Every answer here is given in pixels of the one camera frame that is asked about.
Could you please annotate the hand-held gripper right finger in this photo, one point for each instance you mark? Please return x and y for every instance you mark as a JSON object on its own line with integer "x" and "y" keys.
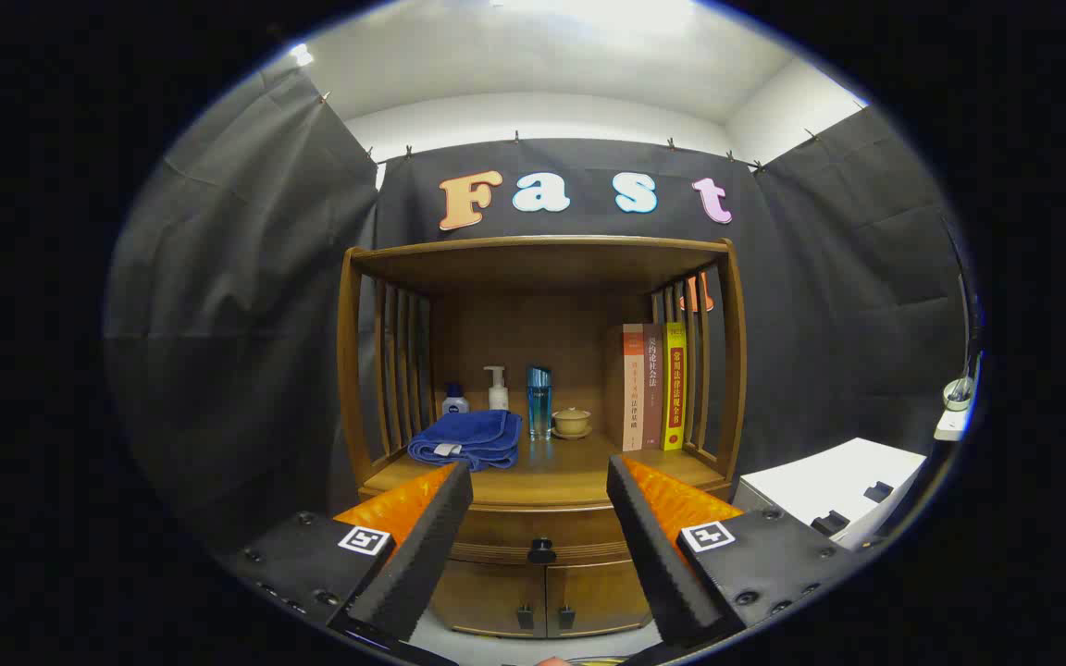
{"x": 663, "y": 564}

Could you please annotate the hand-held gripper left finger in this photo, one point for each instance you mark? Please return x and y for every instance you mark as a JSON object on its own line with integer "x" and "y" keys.
{"x": 408, "y": 564}

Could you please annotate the wooden drawer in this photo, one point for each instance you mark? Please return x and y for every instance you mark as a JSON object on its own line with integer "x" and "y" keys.
{"x": 505, "y": 532}

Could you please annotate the wooden cabinet door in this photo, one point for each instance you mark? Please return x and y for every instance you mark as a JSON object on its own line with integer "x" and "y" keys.
{"x": 602, "y": 592}
{"x": 487, "y": 597}

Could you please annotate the wooden countertop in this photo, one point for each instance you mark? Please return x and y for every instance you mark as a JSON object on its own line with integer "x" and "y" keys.
{"x": 570, "y": 472}

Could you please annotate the wooden cabinet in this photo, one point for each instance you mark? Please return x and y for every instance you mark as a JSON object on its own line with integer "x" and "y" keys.
{"x": 542, "y": 268}

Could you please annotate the blue folded towel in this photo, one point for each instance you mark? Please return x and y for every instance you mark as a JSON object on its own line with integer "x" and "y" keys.
{"x": 468, "y": 435}

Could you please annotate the yellow lidded teacup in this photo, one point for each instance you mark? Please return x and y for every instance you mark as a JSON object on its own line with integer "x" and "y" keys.
{"x": 572, "y": 424}

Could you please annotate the small white blue-capped bottle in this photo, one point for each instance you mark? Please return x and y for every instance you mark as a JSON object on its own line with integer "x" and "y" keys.
{"x": 455, "y": 402}

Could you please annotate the brown book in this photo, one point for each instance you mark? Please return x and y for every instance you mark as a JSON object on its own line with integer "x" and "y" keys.
{"x": 652, "y": 388}

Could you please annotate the yellow book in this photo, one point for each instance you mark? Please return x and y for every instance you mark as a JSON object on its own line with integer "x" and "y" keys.
{"x": 675, "y": 388}

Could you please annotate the orange and white book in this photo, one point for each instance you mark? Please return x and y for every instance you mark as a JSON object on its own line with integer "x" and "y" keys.
{"x": 632, "y": 388}

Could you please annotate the white pump bottle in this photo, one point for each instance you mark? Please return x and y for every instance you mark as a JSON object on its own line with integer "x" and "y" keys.
{"x": 498, "y": 396}

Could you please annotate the blue glass bottle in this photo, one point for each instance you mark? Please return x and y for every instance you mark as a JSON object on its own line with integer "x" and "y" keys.
{"x": 539, "y": 402}

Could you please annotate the white power strip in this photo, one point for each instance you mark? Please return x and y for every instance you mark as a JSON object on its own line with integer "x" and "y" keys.
{"x": 952, "y": 425}

